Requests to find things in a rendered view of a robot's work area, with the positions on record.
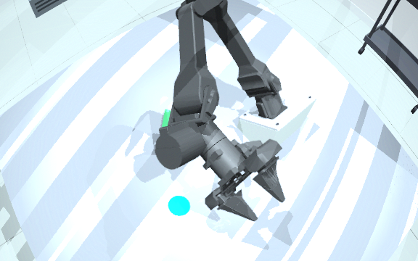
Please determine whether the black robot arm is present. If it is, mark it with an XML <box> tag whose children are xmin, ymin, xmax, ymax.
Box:
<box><xmin>155</xmin><ymin>0</ymin><xmax>288</xmax><ymax>170</ymax></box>

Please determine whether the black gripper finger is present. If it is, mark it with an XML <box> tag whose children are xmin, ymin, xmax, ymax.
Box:
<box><xmin>252</xmin><ymin>156</ymin><xmax>285</xmax><ymax>203</ymax></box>
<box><xmin>216</xmin><ymin>189</ymin><xmax>258</xmax><ymax>222</ymax></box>

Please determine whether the cyan circle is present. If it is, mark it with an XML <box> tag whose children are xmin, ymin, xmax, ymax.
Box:
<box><xmin>168</xmin><ymin>196</ymin><xmax>190</xmax><ymax>216</ymax></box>

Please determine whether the green rectangular post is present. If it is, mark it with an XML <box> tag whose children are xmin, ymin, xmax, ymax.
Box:
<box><xmin>162</xmin><ymin>109</ymin><xmax>171</xmax><ymax>127</ymax></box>

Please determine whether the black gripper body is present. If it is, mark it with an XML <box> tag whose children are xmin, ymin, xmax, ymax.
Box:
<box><xmin>202</xmin><ymin>138</ymin><xmax>282</xmax><ymax>210</ymax></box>

